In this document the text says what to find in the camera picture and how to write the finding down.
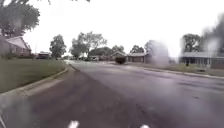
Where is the dark low tree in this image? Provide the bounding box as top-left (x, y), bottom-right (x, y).
top-left (87, 46), bottom-right (113, 58)

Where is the tree behind low house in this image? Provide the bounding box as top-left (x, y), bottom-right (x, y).
top-left (129, 44), bottom-right (145, 55)

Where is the grey asphalt road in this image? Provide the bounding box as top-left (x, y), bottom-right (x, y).
top-left (0, 59), bottom-right (224, 128)

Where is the tall spreading tree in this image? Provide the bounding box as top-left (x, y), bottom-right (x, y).
top-left (69, 31), bottom-right (109, 61)

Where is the small round tree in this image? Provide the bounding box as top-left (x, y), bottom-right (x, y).
top-left (49, 33), bottom-right (67, 60)

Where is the pale concrete kerb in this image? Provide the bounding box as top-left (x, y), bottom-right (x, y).
top-left (109, 62), bottom-right (224, 80)

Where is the small dark building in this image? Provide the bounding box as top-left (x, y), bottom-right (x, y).
top-left (35, 50), bottom-right (52, 60)

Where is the grass lawn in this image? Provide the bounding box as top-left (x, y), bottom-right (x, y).
top-left (0, 58), bottom-right (68, 95)

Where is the house with pale gable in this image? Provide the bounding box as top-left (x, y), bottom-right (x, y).
top-left (0, 34), bottom-right (33, 60)

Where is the large leafy tree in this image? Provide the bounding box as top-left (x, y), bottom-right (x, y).
top-left (0, 0), bottom-right (41, 38)

